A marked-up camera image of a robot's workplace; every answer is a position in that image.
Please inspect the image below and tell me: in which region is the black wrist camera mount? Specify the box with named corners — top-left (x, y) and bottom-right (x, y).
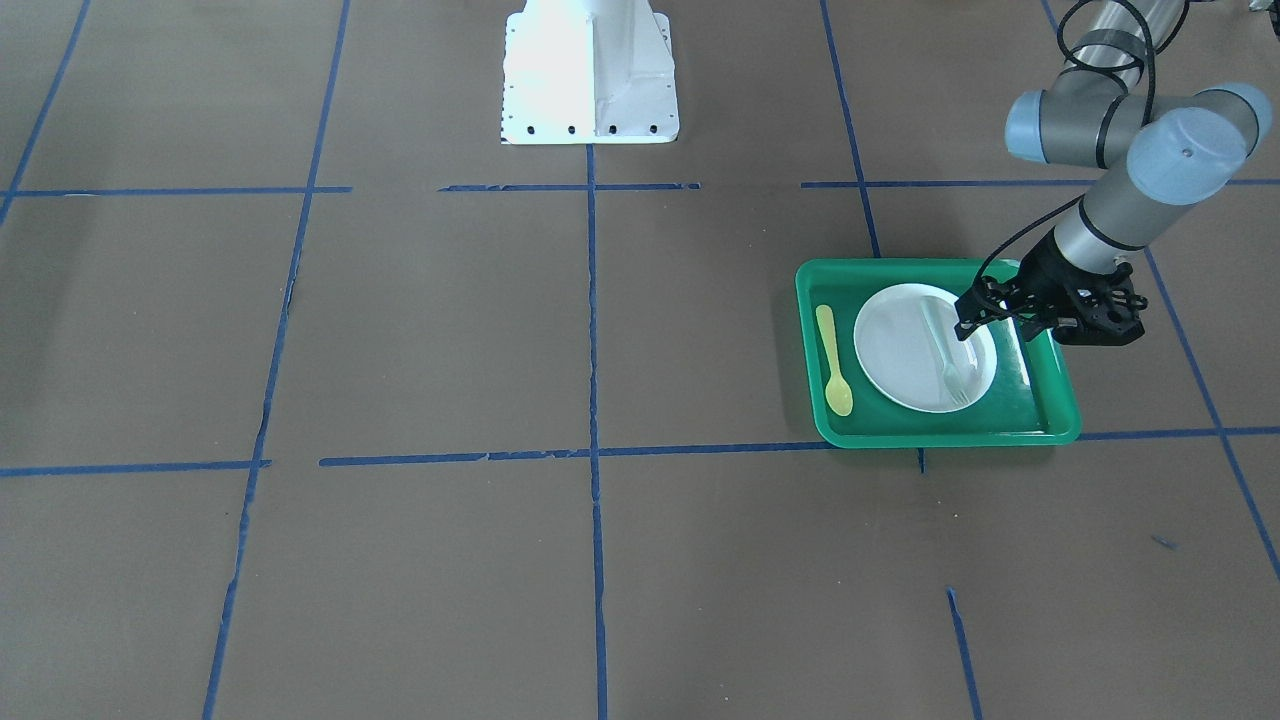
top-left (1052, 261), bottom-right (1149, 347)

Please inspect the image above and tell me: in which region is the pale green plastic fork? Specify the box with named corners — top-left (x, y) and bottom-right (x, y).
top-left (920, 297), bottom-right (970, 407)

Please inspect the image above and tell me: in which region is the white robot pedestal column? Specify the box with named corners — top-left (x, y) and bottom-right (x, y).
top-left (500, 1), bottom-right (681, 146)

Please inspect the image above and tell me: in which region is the white round plate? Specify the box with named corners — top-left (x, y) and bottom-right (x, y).
top-left (852, 283), bottom-right (998, 414)

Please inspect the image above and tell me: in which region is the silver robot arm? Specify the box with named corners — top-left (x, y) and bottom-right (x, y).
top-left (954, 1), bottom-right (1274, 347)

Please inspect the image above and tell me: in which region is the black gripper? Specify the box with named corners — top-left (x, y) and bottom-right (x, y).
top-left (954, 231), bottom-right (1108, 343)

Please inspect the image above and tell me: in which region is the green plastic tray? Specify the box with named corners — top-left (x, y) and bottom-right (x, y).
top-left (795, 258), bottom-right (1082, 448)

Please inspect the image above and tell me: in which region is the yellow plastic spoon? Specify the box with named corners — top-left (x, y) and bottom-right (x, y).
top-left (815, 304), bottom-right (855, 416)

